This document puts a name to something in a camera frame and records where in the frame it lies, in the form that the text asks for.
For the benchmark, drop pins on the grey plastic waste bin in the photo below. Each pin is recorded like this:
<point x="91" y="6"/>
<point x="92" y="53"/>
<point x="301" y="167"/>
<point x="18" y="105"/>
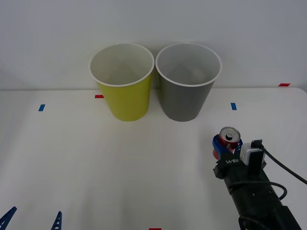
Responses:
<point x="183" y="100"/>

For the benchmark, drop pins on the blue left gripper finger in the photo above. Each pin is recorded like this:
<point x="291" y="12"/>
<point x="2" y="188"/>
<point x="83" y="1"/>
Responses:
<point x="8" y="216"/>
<point x="57" y="222"/>

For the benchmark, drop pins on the yellow-green plastic waste bin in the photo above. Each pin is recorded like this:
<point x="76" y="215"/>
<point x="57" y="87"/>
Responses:
<point x="129" y="100"/>

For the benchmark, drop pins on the red drink can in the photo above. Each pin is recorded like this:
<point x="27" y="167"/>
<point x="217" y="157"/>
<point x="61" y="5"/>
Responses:
<point x="229" y="136"/>

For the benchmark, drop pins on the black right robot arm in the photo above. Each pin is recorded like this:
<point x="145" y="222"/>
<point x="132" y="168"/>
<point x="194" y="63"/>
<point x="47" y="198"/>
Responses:
<point x="261" y="206"/>

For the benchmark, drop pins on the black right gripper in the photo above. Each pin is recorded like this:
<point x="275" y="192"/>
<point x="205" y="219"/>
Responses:
<point x="236" y="175"/>

